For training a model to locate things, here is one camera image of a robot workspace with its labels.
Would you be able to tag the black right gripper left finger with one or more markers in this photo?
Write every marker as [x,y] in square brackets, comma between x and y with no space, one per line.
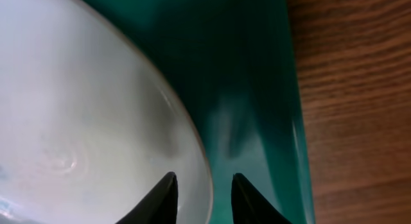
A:
[159,206]

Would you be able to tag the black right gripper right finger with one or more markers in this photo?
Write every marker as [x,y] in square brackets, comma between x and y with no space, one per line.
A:
[249,206]

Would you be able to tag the light blue plate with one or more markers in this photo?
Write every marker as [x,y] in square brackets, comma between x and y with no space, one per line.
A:
[88,124]

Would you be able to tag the teal rectangular tray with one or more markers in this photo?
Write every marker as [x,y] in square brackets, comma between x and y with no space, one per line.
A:
[231,63]

